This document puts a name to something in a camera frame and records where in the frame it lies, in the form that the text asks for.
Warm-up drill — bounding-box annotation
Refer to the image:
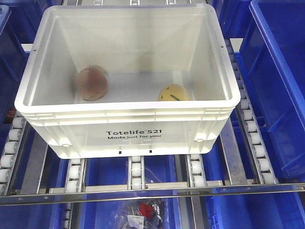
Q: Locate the yellow plush ball toy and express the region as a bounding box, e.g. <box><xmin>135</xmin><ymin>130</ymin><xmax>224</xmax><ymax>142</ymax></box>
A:
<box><xmin>158</xmin><ymin>84</ymin><xmax>191</xmax><ymax>101</ymax></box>

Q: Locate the white plastic tote box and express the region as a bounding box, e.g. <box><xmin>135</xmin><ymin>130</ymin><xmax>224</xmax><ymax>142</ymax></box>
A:
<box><xmin>15</xmin><ymin>4</ymin><xmax>241</xmax><ymax>159</ymax></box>

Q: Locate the brown plush ball toy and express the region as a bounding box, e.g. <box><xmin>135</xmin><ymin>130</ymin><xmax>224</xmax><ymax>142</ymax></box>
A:
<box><xmin>75</xmin><ymin>66</ymin><xmax>108</xmax><ymax>101</ymax></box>

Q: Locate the middle white roller track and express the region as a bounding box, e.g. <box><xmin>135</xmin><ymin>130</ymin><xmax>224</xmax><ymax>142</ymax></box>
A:
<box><xmin>127</xmin><ymin>156</ymin><xmax>145</xmax><ymax>190</ymax></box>

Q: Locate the white roller track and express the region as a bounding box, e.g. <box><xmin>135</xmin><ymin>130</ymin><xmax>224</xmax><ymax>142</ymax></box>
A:
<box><xmin>224</xmin><ymin>39</ymin><xmax>278</xmax><ymax>185</ymax></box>
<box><xmin>127</xmin><ymin>156</ymin><xmax>145</xmax><ymax>190</ymax></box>
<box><xmin>0</xmin><ymin>116</ymin><xmax>26</xmax><ymax>196</ymax></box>
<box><xmin>64</xmin><ymin>158</ymin><xmax>86</xmax><ymax>194</ymax></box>
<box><xmin>186</xmin><ymin>154</ymin><xmax>207</xmax><ymax>187</ymax></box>

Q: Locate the metal shelf front bar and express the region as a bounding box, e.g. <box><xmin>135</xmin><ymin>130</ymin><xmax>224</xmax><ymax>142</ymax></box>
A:
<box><xmin>0</xmin><ymin>183</ymin><xmax>305</xmax><ymax>206</ymax></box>

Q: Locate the plastic bag of parts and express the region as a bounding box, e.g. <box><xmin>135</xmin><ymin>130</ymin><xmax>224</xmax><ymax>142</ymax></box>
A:
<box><xmin>115</xmin><ymin>198</ymin><xmax>165</xmax><ymax>229</ymax></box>

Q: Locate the right white roller track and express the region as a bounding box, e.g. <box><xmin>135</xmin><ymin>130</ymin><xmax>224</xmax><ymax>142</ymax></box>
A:
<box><xmin>224</xmin><ymin>39</ymin><xmax>278</xmax><ymax>185</ymax></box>

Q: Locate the blue plastic bin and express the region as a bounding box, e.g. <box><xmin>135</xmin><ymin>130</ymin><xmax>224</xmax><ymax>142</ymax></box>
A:
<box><xmin>240</xmin><ymin>0</ymin><xmax>305</xmax><ymax>182</ymax></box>

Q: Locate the left white roller track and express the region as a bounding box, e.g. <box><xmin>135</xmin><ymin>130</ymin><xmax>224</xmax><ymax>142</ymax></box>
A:
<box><xmin>0</xmin><ymin>116</ymin><xmax>26</xmax><ymax>196</ymax></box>

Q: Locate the blue bin lower shelf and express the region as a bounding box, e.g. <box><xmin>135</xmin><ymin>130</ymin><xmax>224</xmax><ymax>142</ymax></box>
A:
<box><xmin>0</xmin><ymin>155</ymin><xmax>305</xmax><ymax>229</ymax></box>

